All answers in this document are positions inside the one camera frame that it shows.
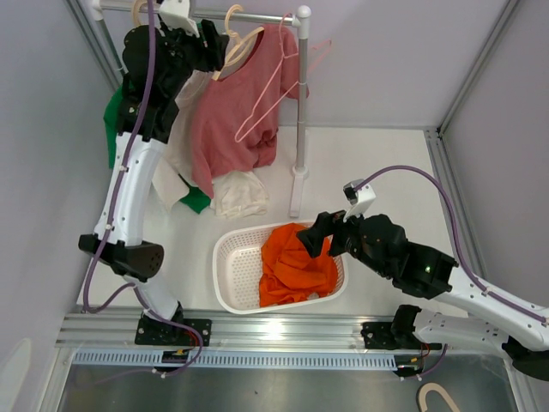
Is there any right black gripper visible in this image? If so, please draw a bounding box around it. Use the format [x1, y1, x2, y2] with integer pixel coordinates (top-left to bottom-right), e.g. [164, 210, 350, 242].
[296, 202, 389, 278]

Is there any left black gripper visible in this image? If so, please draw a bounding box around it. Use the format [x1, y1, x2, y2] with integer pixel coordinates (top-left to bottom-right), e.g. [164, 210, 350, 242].
[157, 9, 229, 97]

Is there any beige wooden hanger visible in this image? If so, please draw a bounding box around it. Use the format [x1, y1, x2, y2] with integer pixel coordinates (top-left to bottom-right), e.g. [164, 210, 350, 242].
[130, 0, 148, 27]
[212, 4, 264, 81]

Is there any orange t shirt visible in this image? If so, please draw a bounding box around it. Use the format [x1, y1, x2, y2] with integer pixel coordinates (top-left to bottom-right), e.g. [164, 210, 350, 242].
[258, 223, 338, 307]

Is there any pink t shirt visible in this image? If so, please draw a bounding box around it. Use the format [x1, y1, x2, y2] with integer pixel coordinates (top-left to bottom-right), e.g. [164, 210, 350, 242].
[190, 25, 299, 198]

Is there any pink wire hanger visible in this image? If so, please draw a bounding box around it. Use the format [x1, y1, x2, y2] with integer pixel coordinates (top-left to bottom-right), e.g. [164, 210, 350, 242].
[233, 12, 334, 143]

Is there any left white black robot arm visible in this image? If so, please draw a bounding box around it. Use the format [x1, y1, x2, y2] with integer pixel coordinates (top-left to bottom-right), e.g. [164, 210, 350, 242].
[78, 20, 228, 344]

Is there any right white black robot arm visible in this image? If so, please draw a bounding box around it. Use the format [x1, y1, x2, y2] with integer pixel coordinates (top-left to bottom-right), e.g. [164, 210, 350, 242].
[297, 211, 548, 381]

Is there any beige t shirt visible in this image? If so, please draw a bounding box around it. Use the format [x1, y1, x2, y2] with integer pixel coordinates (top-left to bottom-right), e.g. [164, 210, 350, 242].
[153, 71, 269, 219]

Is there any green t shirt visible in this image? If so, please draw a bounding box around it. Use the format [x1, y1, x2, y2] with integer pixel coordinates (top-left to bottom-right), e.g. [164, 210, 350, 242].
[103, 87, 210, 214]

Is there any beige hanger on floor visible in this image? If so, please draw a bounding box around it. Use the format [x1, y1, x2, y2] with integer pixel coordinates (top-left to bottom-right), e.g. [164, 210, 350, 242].
[418, 384, 462, 412]

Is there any metal clothes rack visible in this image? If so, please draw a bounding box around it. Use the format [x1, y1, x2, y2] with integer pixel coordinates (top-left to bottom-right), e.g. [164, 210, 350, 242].
[87, 0, 313, 218]

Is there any white perforated plastic basket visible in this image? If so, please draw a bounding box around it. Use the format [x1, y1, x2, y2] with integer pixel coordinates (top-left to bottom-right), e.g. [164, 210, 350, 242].
[212, 223, 348, 315]

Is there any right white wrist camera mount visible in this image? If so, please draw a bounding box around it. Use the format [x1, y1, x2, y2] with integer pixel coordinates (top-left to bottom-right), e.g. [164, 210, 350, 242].
[343, 179, 377, 222]

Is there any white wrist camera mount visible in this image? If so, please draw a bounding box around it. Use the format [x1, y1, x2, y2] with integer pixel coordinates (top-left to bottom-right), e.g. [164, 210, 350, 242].
[158, 0, 200, 38]
[343, 179, 377, 222]

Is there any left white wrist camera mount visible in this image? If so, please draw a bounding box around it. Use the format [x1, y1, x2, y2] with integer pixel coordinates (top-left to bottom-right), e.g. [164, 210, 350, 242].
[158, 0, 200, 38]

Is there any aluminium rail frame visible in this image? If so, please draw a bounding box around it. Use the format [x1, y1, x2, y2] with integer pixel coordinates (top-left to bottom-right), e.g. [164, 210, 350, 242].
[55, 307, 392, 352]

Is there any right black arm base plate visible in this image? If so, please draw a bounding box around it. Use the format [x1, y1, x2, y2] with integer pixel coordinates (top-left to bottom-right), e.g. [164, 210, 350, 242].
[360, 321, 425, 350]

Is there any white slotted cable duct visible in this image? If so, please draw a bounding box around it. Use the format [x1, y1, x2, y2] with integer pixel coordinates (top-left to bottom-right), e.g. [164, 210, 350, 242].
[72, 348, 397, 372]

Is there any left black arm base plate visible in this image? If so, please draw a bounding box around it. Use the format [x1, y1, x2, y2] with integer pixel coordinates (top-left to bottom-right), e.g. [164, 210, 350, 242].
[134, 308, 212, 347]

